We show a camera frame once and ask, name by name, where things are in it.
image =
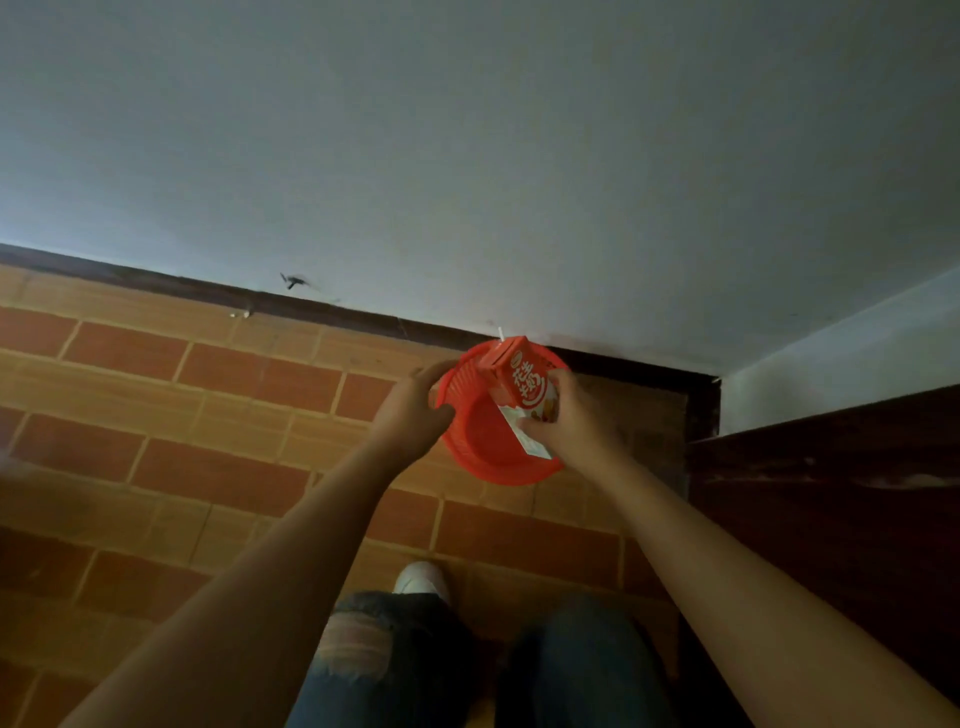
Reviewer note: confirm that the blue ripped jeans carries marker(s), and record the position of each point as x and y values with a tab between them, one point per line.
480	667

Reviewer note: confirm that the person's left thumb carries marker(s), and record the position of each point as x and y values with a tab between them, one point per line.
442	414

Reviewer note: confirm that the dark baseboard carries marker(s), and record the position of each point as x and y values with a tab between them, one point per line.
360	315

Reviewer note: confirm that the person's right forearm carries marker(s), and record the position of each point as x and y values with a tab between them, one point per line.
757	600

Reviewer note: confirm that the person's left forearm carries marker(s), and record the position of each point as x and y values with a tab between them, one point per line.
255	600

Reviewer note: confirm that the dark wooden furniture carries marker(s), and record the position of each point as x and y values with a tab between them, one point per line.
832	540

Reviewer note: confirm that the person's right hand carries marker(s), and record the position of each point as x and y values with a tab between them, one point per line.
577	431

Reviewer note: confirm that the red drink carton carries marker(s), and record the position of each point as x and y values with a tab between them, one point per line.
521	386

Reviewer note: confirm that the white shoe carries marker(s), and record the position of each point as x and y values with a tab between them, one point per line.
422	579

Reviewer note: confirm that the person's right thumb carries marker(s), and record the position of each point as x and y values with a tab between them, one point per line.
536	424

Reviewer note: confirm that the person's left hand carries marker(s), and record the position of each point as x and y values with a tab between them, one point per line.
407	420

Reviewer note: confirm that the red plastic basket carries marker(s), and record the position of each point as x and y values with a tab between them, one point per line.
480	439

